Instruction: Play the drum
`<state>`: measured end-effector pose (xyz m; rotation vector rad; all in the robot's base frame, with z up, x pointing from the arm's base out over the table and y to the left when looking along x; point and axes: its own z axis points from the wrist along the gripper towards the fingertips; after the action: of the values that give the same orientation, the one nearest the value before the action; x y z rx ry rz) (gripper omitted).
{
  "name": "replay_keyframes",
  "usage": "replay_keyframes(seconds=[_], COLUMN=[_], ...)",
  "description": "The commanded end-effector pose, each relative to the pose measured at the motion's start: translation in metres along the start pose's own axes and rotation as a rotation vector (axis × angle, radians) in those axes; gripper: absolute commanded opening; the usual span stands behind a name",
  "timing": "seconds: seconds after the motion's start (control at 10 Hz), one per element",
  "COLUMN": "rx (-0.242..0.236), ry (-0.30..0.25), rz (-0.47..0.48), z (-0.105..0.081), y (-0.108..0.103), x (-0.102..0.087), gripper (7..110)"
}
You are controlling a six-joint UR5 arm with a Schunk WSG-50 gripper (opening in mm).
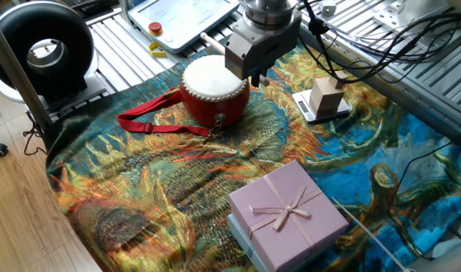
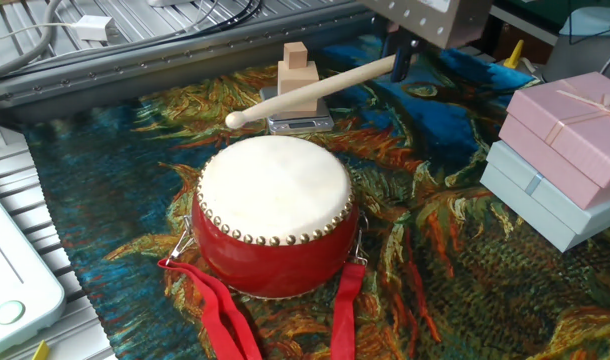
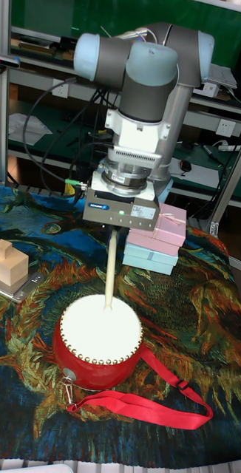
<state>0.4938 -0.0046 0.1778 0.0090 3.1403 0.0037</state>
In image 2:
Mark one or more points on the grey Schunk gripper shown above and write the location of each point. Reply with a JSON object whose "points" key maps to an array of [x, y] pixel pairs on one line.
{"points": [[435, 20]]}

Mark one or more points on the light wooden drumstick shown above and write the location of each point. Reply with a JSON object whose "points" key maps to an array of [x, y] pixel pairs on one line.
{"points": [[305, 92]]}

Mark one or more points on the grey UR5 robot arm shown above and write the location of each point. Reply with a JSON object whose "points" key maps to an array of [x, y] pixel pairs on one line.
{"points": [[585, 55]]}

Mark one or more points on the red drum with white skin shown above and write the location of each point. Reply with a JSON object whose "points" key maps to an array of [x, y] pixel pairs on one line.
{"points": [[275, 260]]}

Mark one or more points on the small wooden cube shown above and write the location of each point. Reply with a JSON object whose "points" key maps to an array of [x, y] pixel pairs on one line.
{"points": [[295, 55]]}

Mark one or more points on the large wooden block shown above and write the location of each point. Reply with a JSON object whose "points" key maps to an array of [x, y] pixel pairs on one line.
{"points": [[297, 77]]}

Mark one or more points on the silver digital scale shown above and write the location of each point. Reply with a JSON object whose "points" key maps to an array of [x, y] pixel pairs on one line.
{"points": [[300, 122]]}

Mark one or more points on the yellow plastic piece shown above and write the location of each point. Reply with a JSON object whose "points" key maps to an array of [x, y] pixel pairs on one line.
{"points": [[514, 57]]}

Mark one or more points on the pink gift box with ribbon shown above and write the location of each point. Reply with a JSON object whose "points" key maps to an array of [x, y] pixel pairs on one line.
{"points": [[570, 130]]}

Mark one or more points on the light blue gift box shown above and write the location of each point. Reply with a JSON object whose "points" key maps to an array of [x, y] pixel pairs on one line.
{"points": [[545, 205]]}

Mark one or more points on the sunflower painting tablecloth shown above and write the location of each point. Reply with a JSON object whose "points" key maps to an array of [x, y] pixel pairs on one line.
{"points": [[460, 280]]}

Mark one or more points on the white power adapter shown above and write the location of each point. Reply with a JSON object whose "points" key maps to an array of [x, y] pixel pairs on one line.
{"points": [[96, 27]]}

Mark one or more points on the white teach pendant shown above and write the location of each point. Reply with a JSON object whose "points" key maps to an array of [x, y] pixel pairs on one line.
{"points": [[15, 280]]}

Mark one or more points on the grey aluminium table rail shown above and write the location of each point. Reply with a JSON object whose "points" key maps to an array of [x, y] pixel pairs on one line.
{"points": [[135, 75]]}

